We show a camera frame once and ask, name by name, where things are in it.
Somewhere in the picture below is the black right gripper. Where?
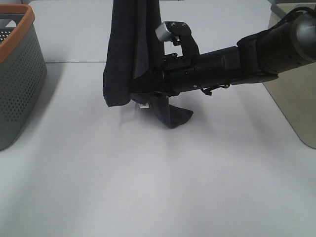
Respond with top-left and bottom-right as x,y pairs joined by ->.
130,53 -> 197,98

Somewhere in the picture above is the dark navy towel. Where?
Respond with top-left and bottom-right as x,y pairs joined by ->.
103,0 -> 193,128

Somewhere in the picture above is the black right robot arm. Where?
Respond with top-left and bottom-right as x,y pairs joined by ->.
129,6 -> 316,97

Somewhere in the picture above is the beige bin grey rim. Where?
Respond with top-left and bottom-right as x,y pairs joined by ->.
260,0 -> 316,148

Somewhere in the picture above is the grey perforated basket orange rim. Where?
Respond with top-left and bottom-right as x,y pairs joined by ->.
0,3 -> 47,150

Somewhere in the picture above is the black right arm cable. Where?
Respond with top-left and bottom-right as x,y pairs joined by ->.
197,82 -> 232,97

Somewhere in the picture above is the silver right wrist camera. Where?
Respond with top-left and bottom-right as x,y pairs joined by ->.
155,21 -> 199,57

